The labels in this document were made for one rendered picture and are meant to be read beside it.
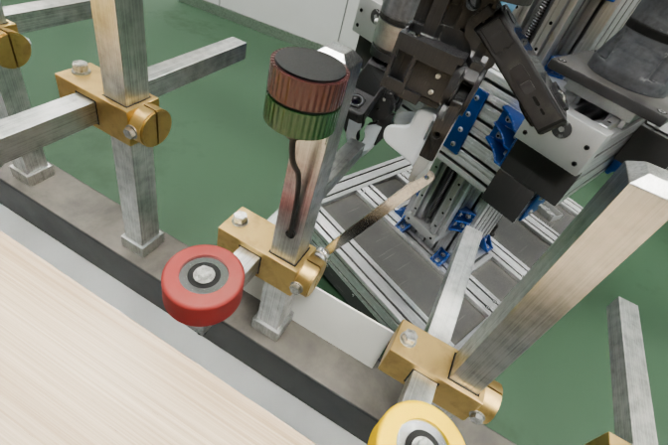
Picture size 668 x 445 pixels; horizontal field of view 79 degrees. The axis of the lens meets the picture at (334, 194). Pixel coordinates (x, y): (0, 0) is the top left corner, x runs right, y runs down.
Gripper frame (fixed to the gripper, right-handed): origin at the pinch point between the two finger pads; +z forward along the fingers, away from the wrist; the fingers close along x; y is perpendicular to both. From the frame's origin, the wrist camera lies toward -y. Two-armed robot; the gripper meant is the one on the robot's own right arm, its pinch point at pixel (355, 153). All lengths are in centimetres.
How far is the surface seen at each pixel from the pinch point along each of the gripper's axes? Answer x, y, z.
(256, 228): 1.2, -30.9, -4.2
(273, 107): -2.9, -38.9, -26.9
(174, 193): 78, 35, 83
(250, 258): -0.5, -34.6, -3.1
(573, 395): -91, 45, 83
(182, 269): 2.2, -42.9, -7.5
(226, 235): 3.8, -33.7, -3.5
